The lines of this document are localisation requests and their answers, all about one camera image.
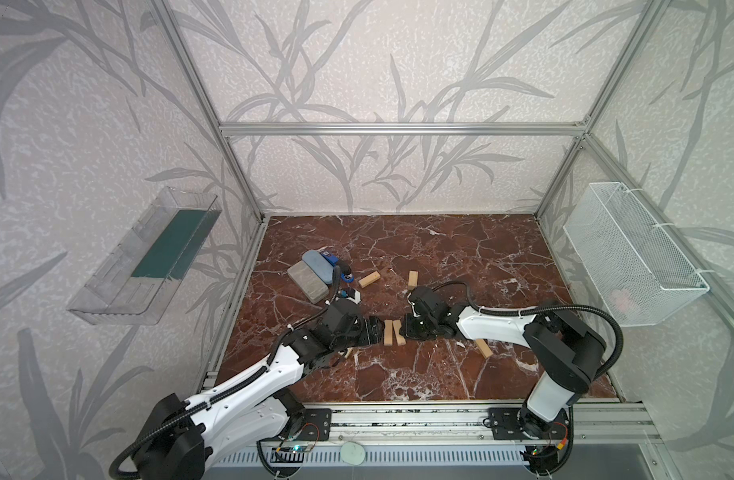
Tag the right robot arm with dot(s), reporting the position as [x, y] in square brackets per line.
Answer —
[569, 351]

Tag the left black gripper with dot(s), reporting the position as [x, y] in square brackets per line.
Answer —
[370, 330]

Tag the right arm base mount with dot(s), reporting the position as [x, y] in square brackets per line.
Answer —
[519, 424]

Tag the white wire mesh basket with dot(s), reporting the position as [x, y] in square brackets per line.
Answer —
[622, 246]

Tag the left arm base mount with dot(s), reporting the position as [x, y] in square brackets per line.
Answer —
[307, 425]

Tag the aluminium front rail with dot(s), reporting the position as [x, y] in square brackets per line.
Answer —
[423, 423]

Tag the grey sponge block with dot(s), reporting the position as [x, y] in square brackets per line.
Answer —
[313, 288]

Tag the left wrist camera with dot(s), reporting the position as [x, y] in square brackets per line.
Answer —
[350, 294]

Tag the blue black tool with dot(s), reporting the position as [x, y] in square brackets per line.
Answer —
[345, 269]

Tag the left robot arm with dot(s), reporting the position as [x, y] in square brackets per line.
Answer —
[182, 439]

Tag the light blue oval case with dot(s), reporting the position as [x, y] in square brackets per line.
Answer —
[320, 265]

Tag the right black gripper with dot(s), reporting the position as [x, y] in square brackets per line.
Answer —
[412, 324]

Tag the pink object in basket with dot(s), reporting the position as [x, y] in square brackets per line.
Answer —
[623, 301]

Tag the clear plastic wall tray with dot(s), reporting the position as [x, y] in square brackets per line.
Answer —
[139, 279]

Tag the pale green round disc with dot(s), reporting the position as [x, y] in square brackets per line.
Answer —
[352, 453]

